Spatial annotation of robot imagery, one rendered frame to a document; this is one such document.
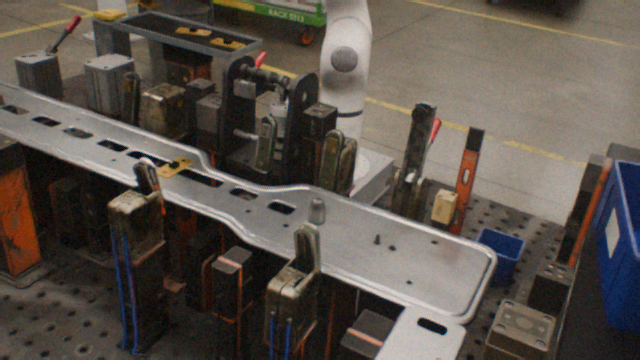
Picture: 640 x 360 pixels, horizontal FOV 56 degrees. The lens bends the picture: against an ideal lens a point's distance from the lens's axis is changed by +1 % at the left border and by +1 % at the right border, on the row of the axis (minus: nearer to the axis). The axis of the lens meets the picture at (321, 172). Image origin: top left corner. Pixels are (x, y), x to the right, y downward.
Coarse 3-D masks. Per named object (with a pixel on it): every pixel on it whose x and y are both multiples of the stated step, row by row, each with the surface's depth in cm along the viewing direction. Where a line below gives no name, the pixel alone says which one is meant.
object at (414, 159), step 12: (420, 108) 106; (432, 108) 108; (420, 120) 106; (432, 120) 109; (420, 132) 111; (408, 144) 112; (420, 144) 112; (408, 156) 113; (420, 156) 111; (420, 168) 112
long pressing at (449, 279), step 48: (48, 96) 149; (48, 144) 129; (96, 144) 131; (144, 144) 132; (192, 192) 117; (288, 192) 119; (288, 240) 106; (336, 240) 107; (384, 240) 108; (432, 240) 109; (384, 288) 97; (432, 288) 97; (480, 288) 99
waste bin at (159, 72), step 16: (160, 0) 374; (176, 0) 374; (192, 0) 379; (208, 0) 391; (176, 16) 381; (192, 16) 386; (208, 16) 400; (160, 48) 394; (160, 64) 401; (160, 80) 408
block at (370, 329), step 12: (372, 312) 94; (360, 324) 92; (372, 324) 92; (384, 324) 92; (348, 336) 90; (360, 336) 90; (372, 336) 90; (384, 336) 90; (348, 348) 88; (360, 348) 88; (372, 348) 88
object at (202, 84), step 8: (200, 80) 141; (192, 88) 139; (200, 88) 138; (208, 88) 139; (192, 96) 140; (200, 96) 139; (192, 104) 141; (192, 112) 143; (192, 120) 144; (192, 128) 145; (192, 136) 146; (192, 144) 147; (200, 176) 151; (200, 216) 160; (200, 224) 158
